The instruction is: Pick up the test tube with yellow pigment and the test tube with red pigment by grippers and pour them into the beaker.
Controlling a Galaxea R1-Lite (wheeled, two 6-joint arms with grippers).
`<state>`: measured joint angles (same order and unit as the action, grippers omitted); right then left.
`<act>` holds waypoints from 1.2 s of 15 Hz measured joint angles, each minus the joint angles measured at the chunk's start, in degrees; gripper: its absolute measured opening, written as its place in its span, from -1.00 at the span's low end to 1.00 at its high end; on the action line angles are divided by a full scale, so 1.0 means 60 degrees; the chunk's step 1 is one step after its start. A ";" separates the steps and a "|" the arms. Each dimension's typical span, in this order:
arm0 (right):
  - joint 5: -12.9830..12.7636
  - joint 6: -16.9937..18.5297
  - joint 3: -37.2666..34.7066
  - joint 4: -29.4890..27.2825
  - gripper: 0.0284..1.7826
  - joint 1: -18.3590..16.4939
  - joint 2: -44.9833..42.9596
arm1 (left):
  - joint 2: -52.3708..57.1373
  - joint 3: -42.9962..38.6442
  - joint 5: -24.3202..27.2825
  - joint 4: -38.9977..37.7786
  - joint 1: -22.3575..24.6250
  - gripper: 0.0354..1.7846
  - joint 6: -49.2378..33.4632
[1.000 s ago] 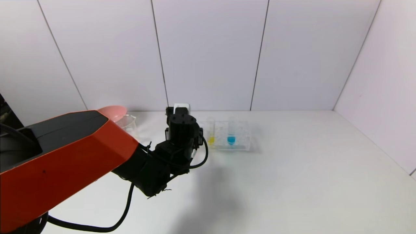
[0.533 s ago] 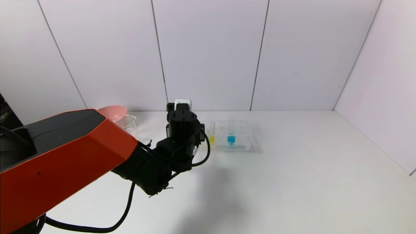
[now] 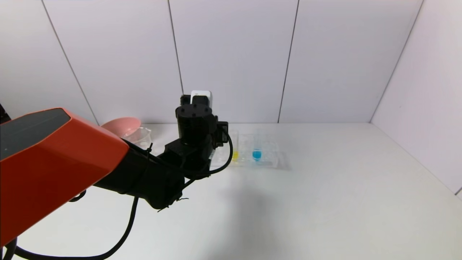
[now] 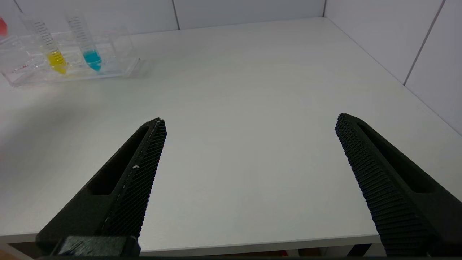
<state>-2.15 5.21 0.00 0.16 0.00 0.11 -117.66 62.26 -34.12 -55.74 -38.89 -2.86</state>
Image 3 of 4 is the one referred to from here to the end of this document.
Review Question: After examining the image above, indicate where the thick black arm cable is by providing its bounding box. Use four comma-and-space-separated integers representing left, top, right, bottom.
2, 195, 140, 260

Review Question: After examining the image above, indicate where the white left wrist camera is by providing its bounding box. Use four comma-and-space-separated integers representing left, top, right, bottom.
190, 90, 213, 107

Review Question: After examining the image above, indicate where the test tube with yellow pigment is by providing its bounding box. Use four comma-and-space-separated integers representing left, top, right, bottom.
231, 131, 240, 162

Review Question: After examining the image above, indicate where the pink bowl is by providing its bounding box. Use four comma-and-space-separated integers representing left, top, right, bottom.
101, 117, 142, 136

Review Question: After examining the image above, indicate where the clear acrylic test tube rack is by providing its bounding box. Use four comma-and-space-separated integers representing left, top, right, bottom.
210, 130, 280, 169

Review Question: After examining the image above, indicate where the clear glass beaker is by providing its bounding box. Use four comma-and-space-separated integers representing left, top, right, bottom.
123, 127, 152, 149

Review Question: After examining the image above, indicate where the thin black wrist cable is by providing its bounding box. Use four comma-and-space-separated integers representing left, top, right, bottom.
183, 125, 234, 179

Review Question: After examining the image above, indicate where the test tube with blue pigment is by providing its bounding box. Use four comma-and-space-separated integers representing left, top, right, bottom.
252, 130, 265, 162

